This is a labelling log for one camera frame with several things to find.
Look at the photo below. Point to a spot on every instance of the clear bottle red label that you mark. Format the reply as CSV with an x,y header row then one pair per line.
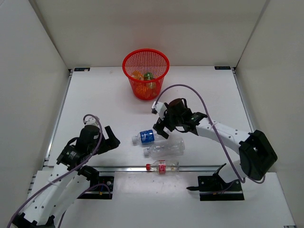
x,y
163,166

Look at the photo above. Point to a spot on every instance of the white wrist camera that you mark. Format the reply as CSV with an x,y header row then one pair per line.
x,y
159,108
91,121

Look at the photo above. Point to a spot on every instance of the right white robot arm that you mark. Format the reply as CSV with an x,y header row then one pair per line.
x,y
256,155

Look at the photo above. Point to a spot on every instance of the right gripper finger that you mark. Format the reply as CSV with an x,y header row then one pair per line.
x,y
159,128
170,125

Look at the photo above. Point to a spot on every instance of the red mesh plastic bin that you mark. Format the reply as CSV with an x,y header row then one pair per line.
x,y
146,60

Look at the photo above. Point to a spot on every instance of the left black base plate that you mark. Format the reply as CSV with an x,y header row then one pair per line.
x,y
100,188

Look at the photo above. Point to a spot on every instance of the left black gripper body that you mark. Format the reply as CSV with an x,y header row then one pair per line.
x,y
93,146

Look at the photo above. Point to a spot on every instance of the clear plastic bottle white cap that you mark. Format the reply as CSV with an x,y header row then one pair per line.
x,y
171,147

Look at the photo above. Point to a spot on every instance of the blue label clear bottle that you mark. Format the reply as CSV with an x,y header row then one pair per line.
x,y
145,137

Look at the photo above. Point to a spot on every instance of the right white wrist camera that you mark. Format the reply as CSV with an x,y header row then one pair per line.
x,y
159,108

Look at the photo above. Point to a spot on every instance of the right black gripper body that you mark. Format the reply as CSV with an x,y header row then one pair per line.
x,y
170,116

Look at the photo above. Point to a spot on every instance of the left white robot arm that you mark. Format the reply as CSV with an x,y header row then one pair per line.
x,y
71,177

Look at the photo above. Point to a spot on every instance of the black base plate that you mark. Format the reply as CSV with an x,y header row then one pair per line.
x,y
100,188
211,188

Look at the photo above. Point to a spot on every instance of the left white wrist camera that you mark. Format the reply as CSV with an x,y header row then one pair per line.
x,y
91,121

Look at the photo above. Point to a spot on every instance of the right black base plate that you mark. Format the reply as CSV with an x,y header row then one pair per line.
x,y
211,188

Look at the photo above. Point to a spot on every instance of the green plastic bottle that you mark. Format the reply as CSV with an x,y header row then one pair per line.
x,y
148,76

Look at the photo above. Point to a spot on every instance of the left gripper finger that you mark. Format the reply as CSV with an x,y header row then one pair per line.
x,y
111,137
107,145

